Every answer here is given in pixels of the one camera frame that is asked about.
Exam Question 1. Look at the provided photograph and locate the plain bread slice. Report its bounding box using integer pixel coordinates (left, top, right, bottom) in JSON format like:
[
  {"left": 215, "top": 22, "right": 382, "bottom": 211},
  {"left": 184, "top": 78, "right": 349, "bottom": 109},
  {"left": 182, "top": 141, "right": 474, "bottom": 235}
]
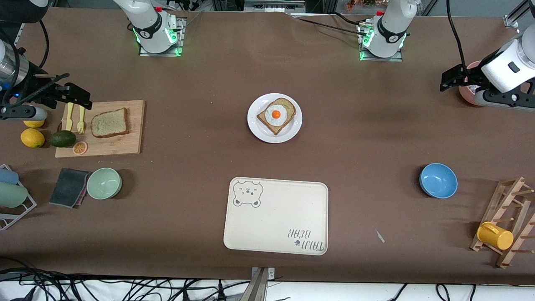
[{"left": 90, "top": 107, "right": 130, "bottom": 139}]

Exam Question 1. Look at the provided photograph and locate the white round plate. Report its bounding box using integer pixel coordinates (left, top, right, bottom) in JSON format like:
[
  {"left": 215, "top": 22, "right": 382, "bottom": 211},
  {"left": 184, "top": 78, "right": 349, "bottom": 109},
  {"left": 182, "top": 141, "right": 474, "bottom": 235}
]
[{"left": 247, "top": 93, "right": 303, "bottom": 144}]

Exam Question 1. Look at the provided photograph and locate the pink bowl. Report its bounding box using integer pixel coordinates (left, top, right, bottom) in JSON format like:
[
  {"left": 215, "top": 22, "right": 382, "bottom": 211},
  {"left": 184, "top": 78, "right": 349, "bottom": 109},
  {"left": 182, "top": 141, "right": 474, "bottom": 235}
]
[{"left": 459, "top": 61, "right": 487, "bottom": 106}]

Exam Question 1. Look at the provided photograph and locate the green avocado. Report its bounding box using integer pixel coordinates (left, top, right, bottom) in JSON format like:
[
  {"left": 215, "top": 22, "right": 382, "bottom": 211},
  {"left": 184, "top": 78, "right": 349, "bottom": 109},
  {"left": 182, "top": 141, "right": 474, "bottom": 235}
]
[{"left": 50, "top": 130, "right": 77, "bottom": 148}]

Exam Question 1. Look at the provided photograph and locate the wooden cutting board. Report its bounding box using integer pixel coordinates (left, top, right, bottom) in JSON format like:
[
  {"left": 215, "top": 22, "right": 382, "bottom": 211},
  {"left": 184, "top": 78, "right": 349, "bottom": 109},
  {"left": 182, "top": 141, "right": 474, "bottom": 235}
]
[{"left": 55, "top": 99, "right": 145, "bottom": 158}]

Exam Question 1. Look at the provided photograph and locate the blue cup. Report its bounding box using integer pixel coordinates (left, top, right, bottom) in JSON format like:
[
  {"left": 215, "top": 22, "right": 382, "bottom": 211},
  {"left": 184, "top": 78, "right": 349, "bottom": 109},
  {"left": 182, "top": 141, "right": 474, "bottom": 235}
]
[{"left": 0, "top": 167, "right": 20, "bottom": 185}]

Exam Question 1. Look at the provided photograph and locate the pale green bowl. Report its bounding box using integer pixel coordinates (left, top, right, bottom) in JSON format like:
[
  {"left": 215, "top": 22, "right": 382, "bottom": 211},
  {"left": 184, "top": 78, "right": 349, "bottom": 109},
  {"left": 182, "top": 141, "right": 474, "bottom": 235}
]
[{"left": 87, "top": 167, "right": 122, "bottom": 200}]

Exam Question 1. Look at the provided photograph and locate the dark grey folded cloth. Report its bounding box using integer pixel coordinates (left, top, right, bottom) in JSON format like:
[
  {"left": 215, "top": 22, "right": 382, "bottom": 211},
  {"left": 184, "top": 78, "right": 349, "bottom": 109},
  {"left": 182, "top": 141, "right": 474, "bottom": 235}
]
[{"left": 49, "top": 168, "right": 92, "bottom": 209}]

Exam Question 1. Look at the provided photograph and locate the pale green cup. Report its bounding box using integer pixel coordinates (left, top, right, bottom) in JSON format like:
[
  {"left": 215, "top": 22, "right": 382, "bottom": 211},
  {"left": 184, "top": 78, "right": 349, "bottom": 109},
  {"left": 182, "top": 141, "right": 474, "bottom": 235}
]
[{"left": 0, "top": 182, "right": 28, "bottom": 209}]

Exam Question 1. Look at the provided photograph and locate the blue bowl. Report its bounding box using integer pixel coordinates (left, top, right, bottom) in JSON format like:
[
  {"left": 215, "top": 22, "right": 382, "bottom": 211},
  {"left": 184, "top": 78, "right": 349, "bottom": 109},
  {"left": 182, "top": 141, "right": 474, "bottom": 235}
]
[{"left": 419, "top": 163, "right": 459, "bottom": 199}]

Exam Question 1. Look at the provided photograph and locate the wooden cup rack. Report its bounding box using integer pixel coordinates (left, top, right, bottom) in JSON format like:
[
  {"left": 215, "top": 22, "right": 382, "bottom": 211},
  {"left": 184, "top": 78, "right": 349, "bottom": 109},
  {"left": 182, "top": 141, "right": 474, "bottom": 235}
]
[{"left": 469, "top": 176, "right": 535, "bottom": 269}]

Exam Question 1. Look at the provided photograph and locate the yellow cup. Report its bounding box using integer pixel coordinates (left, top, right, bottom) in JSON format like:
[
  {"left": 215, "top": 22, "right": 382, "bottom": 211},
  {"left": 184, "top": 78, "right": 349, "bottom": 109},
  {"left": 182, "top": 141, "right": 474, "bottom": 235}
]
[{"left": 477, "top": 222, "right": 514, "bottom": 251}]

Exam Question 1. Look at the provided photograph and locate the toast slice under egg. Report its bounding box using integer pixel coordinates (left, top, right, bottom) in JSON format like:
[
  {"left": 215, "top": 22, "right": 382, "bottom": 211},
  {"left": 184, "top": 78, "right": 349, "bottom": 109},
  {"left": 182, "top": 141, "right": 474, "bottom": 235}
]
[{"left": 256, "top": 98, "right": 297, "bottom": 135}]

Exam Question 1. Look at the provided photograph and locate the grey metal box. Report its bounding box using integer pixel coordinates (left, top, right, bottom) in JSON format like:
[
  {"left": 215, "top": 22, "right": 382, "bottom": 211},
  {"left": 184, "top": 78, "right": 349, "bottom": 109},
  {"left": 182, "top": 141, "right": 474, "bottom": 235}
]
[{"left": 244, "top": 0, "right": 306, "bottom": 13}]

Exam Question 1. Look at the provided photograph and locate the beige bear print tray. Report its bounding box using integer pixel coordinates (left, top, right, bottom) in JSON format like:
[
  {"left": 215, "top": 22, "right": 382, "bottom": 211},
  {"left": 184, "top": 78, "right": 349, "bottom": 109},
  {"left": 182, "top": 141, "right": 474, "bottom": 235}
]
[{"left": 223, "top": 177, "right": 329, "bottom": 256}]

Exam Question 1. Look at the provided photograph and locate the grey metal bar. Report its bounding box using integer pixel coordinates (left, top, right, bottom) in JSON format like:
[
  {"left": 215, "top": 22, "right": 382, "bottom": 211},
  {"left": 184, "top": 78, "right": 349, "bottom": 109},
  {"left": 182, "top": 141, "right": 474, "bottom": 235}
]
[{"left": 239, "top": 268, "right": 269, "bottom": 301}]

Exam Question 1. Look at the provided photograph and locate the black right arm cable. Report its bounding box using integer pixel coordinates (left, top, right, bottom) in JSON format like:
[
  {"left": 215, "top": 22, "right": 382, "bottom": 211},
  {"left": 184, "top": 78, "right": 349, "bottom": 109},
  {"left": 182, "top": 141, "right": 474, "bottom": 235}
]
[{"left": 0, "top": 20, "right": 50, "bottom": 105}]

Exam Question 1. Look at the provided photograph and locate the aluminium frame bracket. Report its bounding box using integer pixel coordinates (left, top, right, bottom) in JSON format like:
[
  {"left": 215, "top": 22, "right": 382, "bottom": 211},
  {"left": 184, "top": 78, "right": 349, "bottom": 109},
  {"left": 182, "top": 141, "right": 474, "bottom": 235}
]
[{"left": 504, "top": 0, "right": 535, "bottom": 29}]

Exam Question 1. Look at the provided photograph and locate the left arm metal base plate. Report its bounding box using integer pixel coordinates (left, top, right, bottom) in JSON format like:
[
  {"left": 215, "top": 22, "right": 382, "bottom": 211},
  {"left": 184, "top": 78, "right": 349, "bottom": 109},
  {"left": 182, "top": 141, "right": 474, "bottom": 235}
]
[{"left": 359, "top": 21, "right": 404, "bottom": 62}]

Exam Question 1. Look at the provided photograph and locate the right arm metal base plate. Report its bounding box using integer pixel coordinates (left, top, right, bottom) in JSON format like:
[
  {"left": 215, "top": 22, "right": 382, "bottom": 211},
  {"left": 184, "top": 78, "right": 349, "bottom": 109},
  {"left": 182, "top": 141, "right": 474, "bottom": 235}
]
[{"left": 139, "top": 17, "right": 185, "bottom": 57}]

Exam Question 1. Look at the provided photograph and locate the white wire rack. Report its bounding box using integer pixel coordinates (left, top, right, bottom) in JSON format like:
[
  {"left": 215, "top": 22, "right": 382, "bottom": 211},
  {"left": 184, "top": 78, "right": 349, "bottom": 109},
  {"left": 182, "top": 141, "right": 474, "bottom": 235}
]
[{"left": 0, "top": 164, "right": 37, "bottom": 231}]

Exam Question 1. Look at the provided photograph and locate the black cable on table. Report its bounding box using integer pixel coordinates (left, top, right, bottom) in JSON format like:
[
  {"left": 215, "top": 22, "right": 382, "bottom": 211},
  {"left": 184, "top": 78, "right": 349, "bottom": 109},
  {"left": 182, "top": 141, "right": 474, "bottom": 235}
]
[{"left": 288, "top": 12, "right": 372, "bottom": 35}]

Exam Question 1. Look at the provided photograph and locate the black cable bundle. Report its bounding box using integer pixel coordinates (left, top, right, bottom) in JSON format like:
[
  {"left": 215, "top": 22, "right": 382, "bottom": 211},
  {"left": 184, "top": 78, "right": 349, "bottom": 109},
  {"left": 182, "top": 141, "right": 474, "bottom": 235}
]
[{"left": 0, "top": 268, "right": 293, "bottom": 301}]

